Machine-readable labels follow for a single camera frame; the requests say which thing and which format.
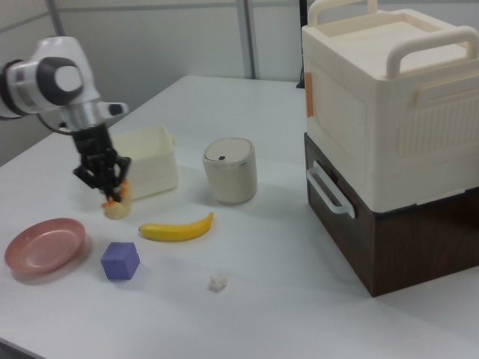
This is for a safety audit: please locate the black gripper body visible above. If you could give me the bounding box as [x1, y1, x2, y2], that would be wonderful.
[72, 126, 132, 190]

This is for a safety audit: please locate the toasted bread piece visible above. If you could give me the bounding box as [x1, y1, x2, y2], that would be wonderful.
[101, 179, 133, 221]

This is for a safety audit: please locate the cream open plastic bin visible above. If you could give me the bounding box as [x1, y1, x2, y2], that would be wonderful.
[107, 125, 180, 203]

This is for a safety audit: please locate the purple cube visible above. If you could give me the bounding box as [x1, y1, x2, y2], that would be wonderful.
[100, 242, 141, 281]

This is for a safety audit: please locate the yellow banana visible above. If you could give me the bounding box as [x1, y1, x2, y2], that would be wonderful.
[138, 212, 215, 242]

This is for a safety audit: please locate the pink plate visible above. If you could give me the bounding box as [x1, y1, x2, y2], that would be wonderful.
[4, 218, 88, 280]

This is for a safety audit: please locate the beige mini trash can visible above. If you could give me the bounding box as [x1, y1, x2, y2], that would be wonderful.
[202, 137, 258, 204]

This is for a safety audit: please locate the crumpled white paper ball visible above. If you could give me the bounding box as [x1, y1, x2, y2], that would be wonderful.
[208, 274, 230, 292]

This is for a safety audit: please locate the orange tape strip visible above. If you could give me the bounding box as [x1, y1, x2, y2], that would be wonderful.
[305, 73, 314, 118]

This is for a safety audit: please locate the dark brown wooden drawer cabinet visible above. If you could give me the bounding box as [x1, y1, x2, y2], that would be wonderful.
[303, 132, 479, 298]

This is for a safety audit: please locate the white drawer handle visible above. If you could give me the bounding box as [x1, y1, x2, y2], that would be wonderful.
[306, 160, 356, 218]

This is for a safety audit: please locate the black cable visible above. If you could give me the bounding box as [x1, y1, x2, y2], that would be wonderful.
[296, 0, 308, 90]

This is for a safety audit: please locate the cream storage box with handles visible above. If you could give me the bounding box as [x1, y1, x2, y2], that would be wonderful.
[301, 0, 479, 215]

